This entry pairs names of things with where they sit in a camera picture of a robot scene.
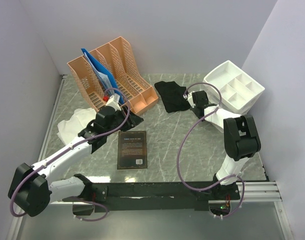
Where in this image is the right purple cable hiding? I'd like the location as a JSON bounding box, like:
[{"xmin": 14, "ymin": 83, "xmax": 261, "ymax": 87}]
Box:
[{"xmin": 176, "ymin": 82, "xmax": 246, "ymax": 219}]

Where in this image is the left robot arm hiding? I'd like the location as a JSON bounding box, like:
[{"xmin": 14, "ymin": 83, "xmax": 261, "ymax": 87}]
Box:
[{"xmin": 8, "ymin": 106, "xmax": 144, "ymax": 217}]

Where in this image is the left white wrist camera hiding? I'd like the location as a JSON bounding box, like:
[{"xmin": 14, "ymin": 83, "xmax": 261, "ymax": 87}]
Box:
[{"xmin": 102, "ymin": 93, "xmax": 121, "ymax": 111}]

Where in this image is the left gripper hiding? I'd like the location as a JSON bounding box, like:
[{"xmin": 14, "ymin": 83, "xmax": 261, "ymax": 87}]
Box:
[{"xmin": 105, "ymin": 104, "xmax": 144, "ymax": 136}]

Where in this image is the white cloth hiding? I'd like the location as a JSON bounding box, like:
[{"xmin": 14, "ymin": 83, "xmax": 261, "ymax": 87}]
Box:
[{"xmin": 57, "ymin": 108, "xmax": 97, "ymax": 145}]

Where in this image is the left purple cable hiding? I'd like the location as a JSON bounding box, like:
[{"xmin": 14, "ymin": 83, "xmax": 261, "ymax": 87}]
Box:
[{"xmin": 8, "ymin": 87, "xmax": 131, "ymax": 223}]

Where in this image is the white plastic drawer unit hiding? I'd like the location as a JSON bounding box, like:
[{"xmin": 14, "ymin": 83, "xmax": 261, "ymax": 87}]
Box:
[{"xmin": 203, "ymin": 60, "xmax": 265, "ymax": 115}]

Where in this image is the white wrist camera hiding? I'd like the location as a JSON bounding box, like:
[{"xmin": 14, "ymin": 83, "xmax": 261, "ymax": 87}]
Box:
[
  {"xmin": 183, "ymin": 91, "xmax": 196, "ymax": 108},
  {"xmin": 102, "ymin": 93, "xmax": 121, "ymax": 111}
]

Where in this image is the peach plastic file organizer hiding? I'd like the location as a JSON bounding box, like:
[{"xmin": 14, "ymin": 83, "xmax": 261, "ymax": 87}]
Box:
[{"xmin": 67, "ymin": 36, "xmax": 159, "ymax": 115}]

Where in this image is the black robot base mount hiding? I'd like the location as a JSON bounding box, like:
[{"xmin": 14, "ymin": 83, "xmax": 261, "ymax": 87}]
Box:
[{"xmin": 63, "ymin": 182, "xmax": 242, "ymax": 211}]

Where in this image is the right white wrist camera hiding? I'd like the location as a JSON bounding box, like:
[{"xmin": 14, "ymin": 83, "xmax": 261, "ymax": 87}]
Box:
[{"xmin": 183, "ymin": 91, "xmax": 196, "ymax": 108}]

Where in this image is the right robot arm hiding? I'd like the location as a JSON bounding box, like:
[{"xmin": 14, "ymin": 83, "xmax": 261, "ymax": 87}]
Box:
[{"xmin": 187, "ymin": 90, "xmax": 261, "ymax": 199}]

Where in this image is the aluminium rail frame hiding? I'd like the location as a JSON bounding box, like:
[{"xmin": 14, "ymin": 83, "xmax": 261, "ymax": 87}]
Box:
[{"xmin": 6, "ymin": 74, "xmax": 295, "ymax": 240}]

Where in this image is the black book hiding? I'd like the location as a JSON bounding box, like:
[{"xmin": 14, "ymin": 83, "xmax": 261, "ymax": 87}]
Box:
[{"xmin": 117, "ymin": 131, "xmax": 148, "ymax": 170}]

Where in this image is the black cloth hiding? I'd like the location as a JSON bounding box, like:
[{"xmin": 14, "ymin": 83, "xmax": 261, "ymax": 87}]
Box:
[{"xmin": 154, "ymin": 81, "xmax": 191, "ymax": 113}]

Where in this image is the purple cable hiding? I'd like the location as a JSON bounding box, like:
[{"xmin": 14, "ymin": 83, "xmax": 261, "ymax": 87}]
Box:
[
  {"xmin": 176, "ymin": 82, "xmax": 246, "ymax": 219},
  {"xmin": 8, "ymin": 87, "xmax": 131, "ymax": 223}
]

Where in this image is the blue document folder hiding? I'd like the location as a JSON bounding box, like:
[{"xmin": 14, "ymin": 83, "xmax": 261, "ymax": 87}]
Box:
[{"xmin": 80, "ymin": 48, "xmax": 124, "ymax": 105}]

